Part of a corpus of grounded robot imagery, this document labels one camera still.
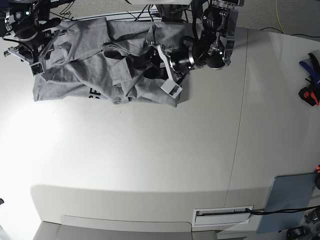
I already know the white table cable grommet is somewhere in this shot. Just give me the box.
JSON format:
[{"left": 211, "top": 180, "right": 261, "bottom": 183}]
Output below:
[{"left": 192, "top": 205, "right": 254, "bottom": 228}]

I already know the yellow cable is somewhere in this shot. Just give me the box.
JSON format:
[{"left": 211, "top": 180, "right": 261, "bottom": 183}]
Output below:
[{"left": 274, "top": 0, "right": 286, "bottom": 35}]

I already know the blue clamp tool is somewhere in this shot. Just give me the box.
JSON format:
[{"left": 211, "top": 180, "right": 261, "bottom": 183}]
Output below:
[{"left": 299, "top": 52, "right": 320, "bottom": 88}]

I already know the grey T-shirt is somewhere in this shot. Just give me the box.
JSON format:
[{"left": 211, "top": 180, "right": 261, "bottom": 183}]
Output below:
[{"left": 33, "top": 18, "right": 188, "bottom": 107}]

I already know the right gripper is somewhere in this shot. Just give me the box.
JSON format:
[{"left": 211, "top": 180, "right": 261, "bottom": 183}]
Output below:
[{"left": 3, "top": 21, "right": 66, "bottom": 65}]

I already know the black red clamp tool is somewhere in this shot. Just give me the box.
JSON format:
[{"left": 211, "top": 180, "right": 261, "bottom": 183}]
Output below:
[{"left": 298, "top": 84, "right": 320, "bottom": 107}]

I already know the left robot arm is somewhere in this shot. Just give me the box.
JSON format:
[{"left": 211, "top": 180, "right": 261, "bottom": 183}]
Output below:
[{"left": 129, "top": 0, "right": 244, "bottom": 84}]

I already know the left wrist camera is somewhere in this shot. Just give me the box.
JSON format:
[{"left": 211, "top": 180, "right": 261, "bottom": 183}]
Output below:
[{"left": 160, "top": 79, "right": 183, "bottom": 99}]

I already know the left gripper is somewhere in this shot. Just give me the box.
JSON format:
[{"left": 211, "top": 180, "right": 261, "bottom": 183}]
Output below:
[{"left": 132, "top": 45, "right": 195, "bottom": 81}]

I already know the black cable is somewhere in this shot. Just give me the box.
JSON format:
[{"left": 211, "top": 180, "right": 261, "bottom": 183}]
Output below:
[{"left": 246, "top": 206, "right": 320, "bottom": 216}]

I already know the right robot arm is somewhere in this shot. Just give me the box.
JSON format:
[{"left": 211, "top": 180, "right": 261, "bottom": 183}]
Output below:
[{"left": 0, "top": 0, "right": 71, "bottom": 64}]

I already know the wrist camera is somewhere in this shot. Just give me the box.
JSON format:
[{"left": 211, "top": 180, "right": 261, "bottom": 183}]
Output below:
[
  {"left": 160, "top": 79, "right": 183, "bottom": 99},
  {"left": 30, "top": 62, "right": 45, "bottom": 76}
]

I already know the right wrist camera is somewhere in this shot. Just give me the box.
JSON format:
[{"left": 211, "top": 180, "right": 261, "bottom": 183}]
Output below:
[{"left": 30, "top": 62, "right": 45, "bottom": 76}]

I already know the black device bottom right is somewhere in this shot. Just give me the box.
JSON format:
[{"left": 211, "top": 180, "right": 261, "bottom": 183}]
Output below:
[{"left": 286, "top": 226, "right": 311, "bottom": 240}]

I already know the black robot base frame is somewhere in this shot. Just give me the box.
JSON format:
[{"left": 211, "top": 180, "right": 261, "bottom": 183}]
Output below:
[{"left": 49, "top": 0, "right": 201, "bottom": 25}]

